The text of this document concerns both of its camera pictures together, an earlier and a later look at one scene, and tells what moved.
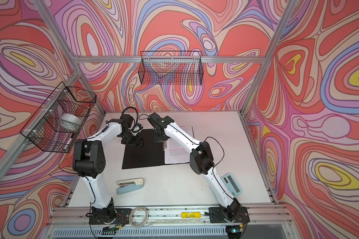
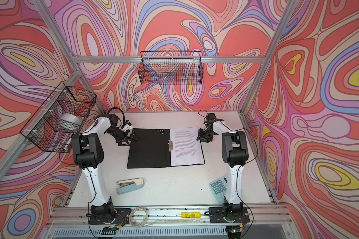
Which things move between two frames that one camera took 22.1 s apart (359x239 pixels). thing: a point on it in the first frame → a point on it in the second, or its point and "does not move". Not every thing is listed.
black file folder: [152, 154] does not move
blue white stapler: [129, 184] does not move
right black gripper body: [160, 138] → [206, 135]
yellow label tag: [191, 215] does not move
